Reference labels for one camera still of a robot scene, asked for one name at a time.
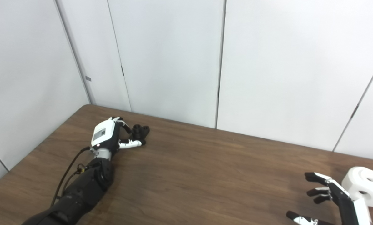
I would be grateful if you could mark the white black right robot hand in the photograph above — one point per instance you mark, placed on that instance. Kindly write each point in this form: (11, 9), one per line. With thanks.
(349, 209)

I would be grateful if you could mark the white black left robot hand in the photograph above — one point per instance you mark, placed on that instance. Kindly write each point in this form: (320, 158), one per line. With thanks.
(103, 134)

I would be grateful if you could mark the black flanged holder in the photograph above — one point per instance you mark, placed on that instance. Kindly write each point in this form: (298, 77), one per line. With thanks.
(141, 132)

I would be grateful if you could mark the small grey wall tag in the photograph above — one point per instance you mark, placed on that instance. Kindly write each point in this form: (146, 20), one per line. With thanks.
(88, 78)

